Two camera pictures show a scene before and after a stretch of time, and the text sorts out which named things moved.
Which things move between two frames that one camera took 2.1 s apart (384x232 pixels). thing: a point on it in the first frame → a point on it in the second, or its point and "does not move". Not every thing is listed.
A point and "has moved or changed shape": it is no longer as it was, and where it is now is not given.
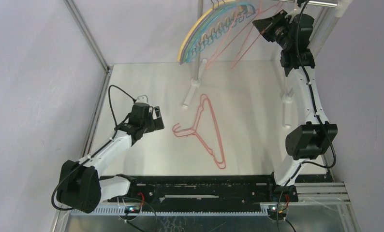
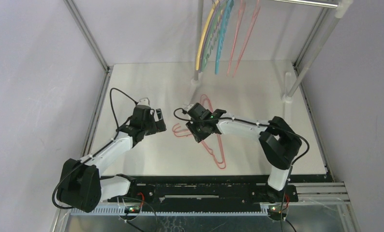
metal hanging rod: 316,3 does not move
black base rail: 206,194 does not move
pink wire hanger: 226,31 → 242,5
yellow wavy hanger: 200,18 → 202,36
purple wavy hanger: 194,29 → 216,5
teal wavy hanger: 221,22 has moved or changed shape
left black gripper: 156,123 does not move
